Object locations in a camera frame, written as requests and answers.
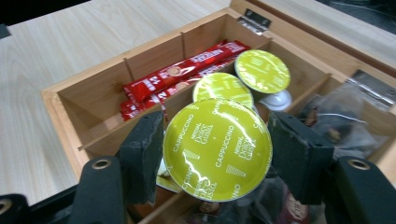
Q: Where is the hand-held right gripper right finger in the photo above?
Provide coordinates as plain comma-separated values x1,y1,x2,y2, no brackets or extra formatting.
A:
268,110,396,224

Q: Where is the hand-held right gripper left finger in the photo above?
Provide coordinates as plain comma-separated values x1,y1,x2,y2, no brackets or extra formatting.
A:
68,110,166,224

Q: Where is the green lid coffee capsule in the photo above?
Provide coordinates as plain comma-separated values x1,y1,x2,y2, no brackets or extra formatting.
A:
191,72,255,110
162,98,274,203
233,49,291,95

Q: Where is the wooden tea box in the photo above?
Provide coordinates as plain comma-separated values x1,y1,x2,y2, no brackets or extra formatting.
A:
40,0,396,224

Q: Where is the red stick packet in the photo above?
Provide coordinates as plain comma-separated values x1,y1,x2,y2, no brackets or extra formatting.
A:
120,59,237,122
122,39,252,104

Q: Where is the pile of dark tea packets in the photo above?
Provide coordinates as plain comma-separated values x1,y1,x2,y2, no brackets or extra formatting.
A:
174,82,390,224

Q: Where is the white coffee capsule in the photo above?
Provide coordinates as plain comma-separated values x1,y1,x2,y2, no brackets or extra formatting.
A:
257,89,294,112

